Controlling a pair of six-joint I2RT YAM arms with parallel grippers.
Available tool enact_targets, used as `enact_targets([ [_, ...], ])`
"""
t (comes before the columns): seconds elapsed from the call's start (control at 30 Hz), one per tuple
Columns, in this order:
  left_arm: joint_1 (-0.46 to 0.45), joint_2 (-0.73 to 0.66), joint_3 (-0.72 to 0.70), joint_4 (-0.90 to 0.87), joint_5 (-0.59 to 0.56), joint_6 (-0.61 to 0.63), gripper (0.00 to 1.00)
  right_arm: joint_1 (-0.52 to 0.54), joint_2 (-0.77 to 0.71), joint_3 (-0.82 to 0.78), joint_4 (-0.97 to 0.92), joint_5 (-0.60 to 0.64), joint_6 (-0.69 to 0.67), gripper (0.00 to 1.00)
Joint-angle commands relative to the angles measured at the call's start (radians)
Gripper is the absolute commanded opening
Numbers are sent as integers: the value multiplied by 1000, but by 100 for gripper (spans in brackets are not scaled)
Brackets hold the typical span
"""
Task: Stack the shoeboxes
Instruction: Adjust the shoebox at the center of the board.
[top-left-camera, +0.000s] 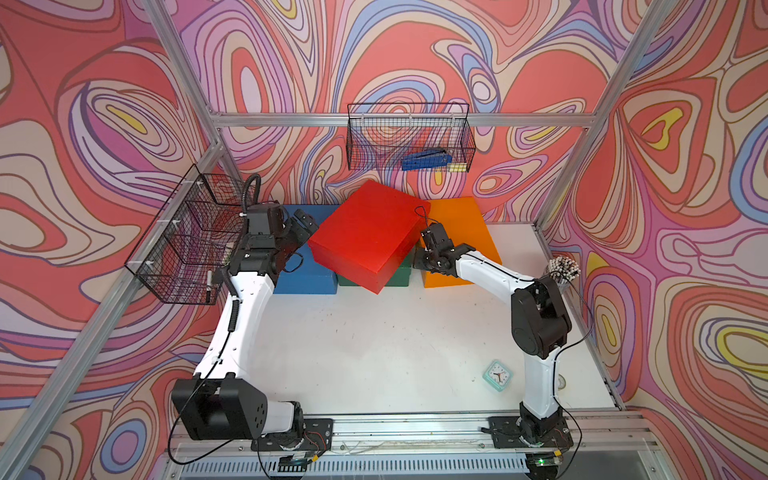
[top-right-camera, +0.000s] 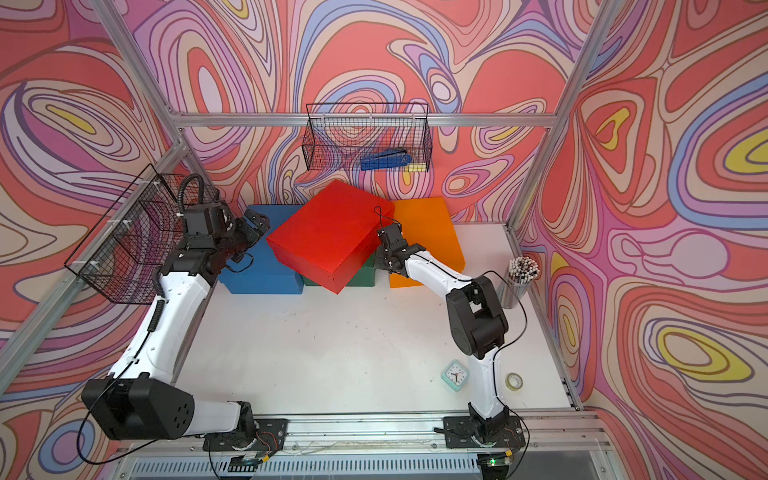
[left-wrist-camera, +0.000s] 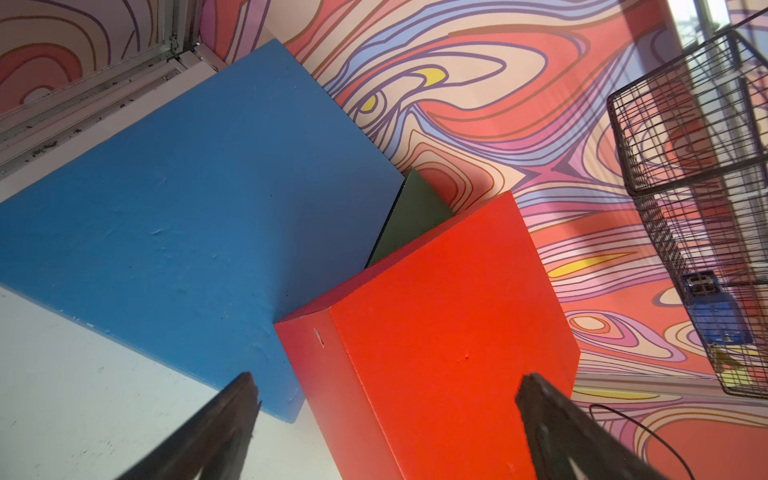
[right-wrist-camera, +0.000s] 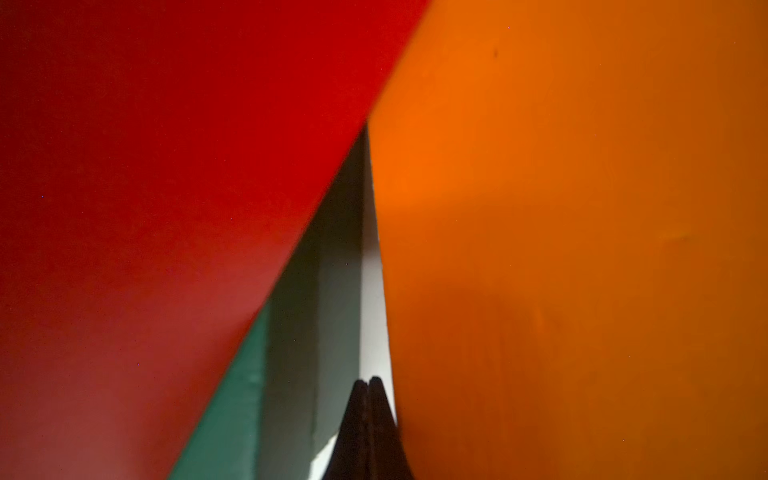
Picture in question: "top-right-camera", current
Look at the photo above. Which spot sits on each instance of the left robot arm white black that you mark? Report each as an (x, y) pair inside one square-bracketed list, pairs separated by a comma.
[(139, 400)]

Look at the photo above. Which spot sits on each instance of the aluminium horizontal back bar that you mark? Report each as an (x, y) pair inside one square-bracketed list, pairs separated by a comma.
[(297, 119)]

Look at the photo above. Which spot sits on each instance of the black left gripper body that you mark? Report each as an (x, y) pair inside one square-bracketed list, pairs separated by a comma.
[(228, 244)]

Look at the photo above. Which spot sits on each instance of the blue stapler in basket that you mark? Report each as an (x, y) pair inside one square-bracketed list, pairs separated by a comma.
[(387, 159)]

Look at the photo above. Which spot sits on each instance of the yellow item in back basket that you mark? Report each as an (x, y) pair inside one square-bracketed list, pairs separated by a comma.
[(415, 168)]

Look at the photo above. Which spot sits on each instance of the aluminium frame post right corner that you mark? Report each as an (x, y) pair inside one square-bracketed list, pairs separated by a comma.
[(597, 35)]

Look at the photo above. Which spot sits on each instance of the aluminium frame post corner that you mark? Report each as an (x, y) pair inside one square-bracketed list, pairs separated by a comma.
[(597, 35), (140, 73)]

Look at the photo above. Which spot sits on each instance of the red shoebox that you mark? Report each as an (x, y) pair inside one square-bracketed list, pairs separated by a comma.
[(330, 238)]

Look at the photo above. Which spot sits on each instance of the aluminium frame post left corner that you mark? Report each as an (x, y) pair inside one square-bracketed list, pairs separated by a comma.
[(140, 73)]

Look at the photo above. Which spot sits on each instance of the blue shoebox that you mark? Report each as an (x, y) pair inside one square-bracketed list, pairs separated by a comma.
[(262, 273)]

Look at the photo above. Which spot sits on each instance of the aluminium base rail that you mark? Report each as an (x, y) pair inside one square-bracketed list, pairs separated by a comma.
[(560, 445)]

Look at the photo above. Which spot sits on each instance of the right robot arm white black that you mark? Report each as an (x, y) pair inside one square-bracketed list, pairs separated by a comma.
[(478, 326)]

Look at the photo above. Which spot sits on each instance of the orange shoebox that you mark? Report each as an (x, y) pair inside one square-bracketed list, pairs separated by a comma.
[(427, 222)]

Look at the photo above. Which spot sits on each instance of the black wire basket wall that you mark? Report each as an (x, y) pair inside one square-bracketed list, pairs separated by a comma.
[(338, 145), (118, 257)]

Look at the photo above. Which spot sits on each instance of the small teal alarm clock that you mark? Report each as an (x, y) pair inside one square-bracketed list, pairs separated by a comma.
[(455, 375)]

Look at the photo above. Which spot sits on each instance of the black wire basket back wall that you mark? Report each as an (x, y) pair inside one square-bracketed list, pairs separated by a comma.
[(338, 145)]

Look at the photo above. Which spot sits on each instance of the metal cup of pencils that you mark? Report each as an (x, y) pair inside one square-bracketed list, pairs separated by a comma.
[(521, 272)]

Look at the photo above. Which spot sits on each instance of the roll of clear tape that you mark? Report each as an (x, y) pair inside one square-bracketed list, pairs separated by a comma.
[(514, 381)]

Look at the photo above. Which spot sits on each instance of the black wire basket left wall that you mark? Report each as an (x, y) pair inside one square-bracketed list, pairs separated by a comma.
[(118, 257)]

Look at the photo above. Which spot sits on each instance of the green shoebox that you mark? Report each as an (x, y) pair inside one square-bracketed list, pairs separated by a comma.
[(363, 276)]

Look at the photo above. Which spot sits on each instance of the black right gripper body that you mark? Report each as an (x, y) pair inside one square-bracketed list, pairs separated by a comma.
[(382, 259)]

